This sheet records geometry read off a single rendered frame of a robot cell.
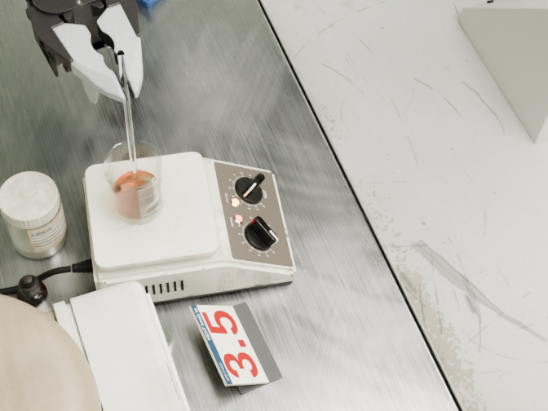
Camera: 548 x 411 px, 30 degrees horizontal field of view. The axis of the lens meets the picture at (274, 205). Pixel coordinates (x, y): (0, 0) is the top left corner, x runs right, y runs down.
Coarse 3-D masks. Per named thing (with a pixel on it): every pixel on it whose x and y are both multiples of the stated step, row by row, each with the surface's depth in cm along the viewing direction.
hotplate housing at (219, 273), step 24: (216, 192) 103; (216, 216) 102; (288, 240) 106; (72, 264) 102; (168, 264) 98; (192, 264) 99; (216, 264) 99; (240, 264) 100; (264, 264) 101; (96, 288) 99; (144, 288) 100; (168, 288) 101; (192, 288) 102; (216, 288) 103; (240, 288) 104
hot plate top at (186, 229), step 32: (192, 160) 103; (96, 192) 100; (192, 192) 101; (96, 224) 98; (128, 224) 99; (160, 224) 99; (192, 224) 99; (96, 256) 97; (128, 256) 97; (160, 256) 97; (192, 256) 97
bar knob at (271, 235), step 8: (256, 216) 102; (248, 224) 103; (256, 224) 102; (264, 224) 102; (248, 232) 102; (256, 232) 102; (264, 232) 102; (272, 232) 102; (248, 240) 102; (256, 240) 102; (264, 240) 102; (272, 240) 102; (256, 248) 102; (264, 248) 102
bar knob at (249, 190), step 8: (256, 176) 105; (264, 176) 106; (240, 184) 105; (248, 184) 106; (256, 184) 104; (240, 192) 105; (248, 192) 104; (256, 192) 106; (248, 200) 105; (256, 200) 105
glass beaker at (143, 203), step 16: (144, 144) 95; (112, 160) 95; (128, 160) 97; (144, 160) 97; (160, 160) 93; (112, 176) 97; (160, 176) 95; (112, 192) 95; (128, 192) 94; (144, 192) 94; (160, 192) 97; (128, 208) 96; (144, 208) 96; (160, 208) 98; (144, 224) 99
